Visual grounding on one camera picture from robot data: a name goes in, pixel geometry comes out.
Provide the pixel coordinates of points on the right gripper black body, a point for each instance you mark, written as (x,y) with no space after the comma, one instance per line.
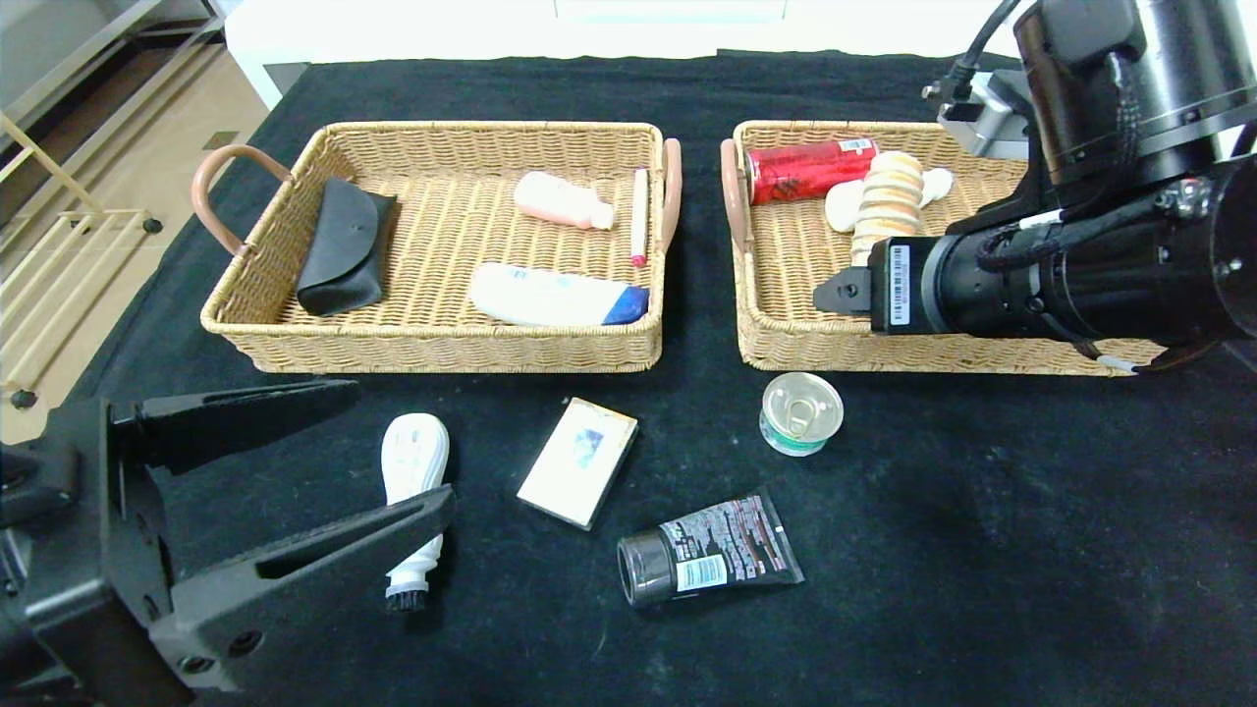
(901,286)

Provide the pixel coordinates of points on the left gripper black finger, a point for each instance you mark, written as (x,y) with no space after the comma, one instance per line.
(300,579)
(241,414)

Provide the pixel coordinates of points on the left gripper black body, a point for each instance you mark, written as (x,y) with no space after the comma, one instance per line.
(110,520)

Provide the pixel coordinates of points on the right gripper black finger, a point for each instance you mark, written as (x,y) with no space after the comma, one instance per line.
(847,292)

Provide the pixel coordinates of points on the ridged long bread loaf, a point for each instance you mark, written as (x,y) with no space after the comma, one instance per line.
(889,196)

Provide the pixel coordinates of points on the small tin can green label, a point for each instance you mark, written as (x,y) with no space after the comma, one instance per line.
(800,412)

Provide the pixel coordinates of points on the white brush-tip bottle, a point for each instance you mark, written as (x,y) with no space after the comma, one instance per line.
(414,452)

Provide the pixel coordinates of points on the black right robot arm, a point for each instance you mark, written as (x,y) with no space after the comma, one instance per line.
(1080,285)

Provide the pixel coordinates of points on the wicker basket holding food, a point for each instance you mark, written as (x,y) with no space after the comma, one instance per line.
(795,334)

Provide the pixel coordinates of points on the wicker basket holding toiletries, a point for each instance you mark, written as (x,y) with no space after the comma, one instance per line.
(442,344)

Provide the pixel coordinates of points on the white bottle green label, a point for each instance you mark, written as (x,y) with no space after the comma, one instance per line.
(841,208)

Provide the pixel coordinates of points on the red soda can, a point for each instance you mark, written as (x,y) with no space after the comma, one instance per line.
(805,172)

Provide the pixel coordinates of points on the black glasses case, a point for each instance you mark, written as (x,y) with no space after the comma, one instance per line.
(344,245)

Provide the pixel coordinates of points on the black table cloth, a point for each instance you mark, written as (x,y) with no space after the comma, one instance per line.
(687,432)

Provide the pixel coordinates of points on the light wooden slatted rack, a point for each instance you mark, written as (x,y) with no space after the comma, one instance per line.
(59,295)

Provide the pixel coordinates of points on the white pen pink tip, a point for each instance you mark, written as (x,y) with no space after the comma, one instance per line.
(639,216)

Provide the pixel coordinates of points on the black cosmetic tube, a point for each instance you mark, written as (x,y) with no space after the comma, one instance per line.
(717,550)

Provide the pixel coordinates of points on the white bottle blue cap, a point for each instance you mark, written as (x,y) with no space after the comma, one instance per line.
(550,295)

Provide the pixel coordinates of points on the white gold-edged card box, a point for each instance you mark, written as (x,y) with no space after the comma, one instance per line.
(579,462)

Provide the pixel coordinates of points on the small pink bottle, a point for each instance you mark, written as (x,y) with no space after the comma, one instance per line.
(555,199)

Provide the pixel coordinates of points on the grey shelf unit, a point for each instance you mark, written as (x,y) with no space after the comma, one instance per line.
(118,59)

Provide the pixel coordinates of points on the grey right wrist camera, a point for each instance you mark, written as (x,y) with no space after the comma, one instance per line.
(987,123)

